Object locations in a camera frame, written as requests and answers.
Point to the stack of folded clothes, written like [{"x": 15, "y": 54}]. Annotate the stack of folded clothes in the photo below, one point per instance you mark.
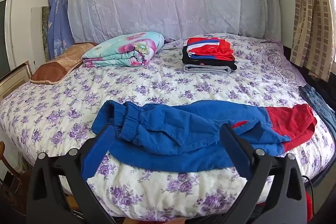
[{"x": 191, "y": 60}]

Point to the black furniture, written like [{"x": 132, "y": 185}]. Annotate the black furniture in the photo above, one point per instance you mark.
[{"x": 302, "y": 74}]

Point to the wooden chair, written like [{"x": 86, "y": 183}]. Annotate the wooden chair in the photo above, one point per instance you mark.
[{"x": 13, "y": 182}]

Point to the blue and red pants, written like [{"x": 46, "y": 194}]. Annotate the blue and red pants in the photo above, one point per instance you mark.
[{"x": 183, "y": 129}]

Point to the picture frame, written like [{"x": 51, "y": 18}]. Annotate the picture frame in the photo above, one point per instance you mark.
[{"x": 13, "y": 79}]

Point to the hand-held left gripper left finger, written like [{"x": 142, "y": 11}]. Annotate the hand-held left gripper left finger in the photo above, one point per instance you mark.
[{"x": 97, "y": 153}]

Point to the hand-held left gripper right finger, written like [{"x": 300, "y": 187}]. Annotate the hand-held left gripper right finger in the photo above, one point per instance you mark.
[{"x": 236, "y": 150}]

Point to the folded red and blue garment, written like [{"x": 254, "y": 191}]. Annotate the folded red and blue garment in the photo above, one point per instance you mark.
[{"x": 215, "y": 50}]

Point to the dark marbled panel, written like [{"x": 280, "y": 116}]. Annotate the dark marbled panel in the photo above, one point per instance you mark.
[{"x": 43, "y": 32}]

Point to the white door frame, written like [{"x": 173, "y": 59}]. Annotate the white door frame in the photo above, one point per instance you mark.
[{"x": 8, "y": 29}]

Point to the folded grey garment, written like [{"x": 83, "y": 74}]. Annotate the folded grey garment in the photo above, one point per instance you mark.
[{"x": 204, "y": 69}]

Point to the beige checked curtain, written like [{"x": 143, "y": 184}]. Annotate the beige checked curtain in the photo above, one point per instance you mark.
[{"x": 312, "y": 16}]

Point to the red cloth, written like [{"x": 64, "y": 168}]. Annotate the red cloth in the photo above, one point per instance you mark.
[{"x": 309, "y": 208}]

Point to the brown pillow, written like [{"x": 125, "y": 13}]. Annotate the brown pillow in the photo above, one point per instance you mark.
[{"x": 60, "y": 64}]

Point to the folded floral blanket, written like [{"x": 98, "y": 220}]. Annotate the folded floral blanket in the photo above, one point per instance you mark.
[{"x": 123, "y": 50}]

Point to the blue jeans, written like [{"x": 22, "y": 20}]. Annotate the blue jeans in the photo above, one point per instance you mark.
[{"x": 320, "y": 106}]

